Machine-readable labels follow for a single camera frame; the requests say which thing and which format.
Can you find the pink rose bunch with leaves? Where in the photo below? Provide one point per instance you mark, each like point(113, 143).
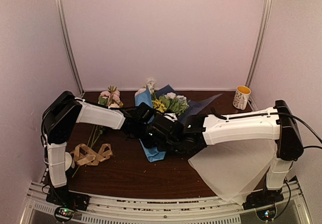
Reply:
point(111, 99)

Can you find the yellow fake flower bunch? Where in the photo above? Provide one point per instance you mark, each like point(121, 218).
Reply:
point(159, 106)

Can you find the beige ribbon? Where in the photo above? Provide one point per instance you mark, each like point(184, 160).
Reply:
point(84, 155)

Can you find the blue wrapping paper sheet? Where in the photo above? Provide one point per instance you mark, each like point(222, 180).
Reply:
point(195, 108)

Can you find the aluminium corner post right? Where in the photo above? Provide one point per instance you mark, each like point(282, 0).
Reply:
point(266, 11)

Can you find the aluminium corner post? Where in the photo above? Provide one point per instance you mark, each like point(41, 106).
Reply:
point(266, 11)
point(68, 46)

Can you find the white fake flower long stem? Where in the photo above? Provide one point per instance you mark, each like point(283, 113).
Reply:
point(150, 86)

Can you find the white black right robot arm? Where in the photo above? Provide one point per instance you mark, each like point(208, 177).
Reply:
point(274, 123)

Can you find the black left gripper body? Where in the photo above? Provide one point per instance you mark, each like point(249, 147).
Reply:
point(139, 133)

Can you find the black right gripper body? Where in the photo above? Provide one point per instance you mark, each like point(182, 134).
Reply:
point(173, 147)

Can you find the aluminium corner post left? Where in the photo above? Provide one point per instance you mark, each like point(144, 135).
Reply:
point(68, 46)

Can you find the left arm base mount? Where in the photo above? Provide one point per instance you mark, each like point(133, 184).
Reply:
point(68, 203)

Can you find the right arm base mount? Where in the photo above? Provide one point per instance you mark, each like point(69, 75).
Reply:
point(264, 202)

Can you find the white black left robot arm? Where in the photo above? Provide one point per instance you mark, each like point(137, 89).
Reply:
point(60, 118)

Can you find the white floral mug yellow inside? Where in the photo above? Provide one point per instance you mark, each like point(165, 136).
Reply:
point(241, 97)

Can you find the aluminium front rail frame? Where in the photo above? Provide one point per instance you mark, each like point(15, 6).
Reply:
point(107, 209)

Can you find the white translucent paper sheet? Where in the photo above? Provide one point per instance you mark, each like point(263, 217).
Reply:
point(233, 169)

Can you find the pale rose leafy stem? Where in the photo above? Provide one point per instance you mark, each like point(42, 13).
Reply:
point(177, 104)

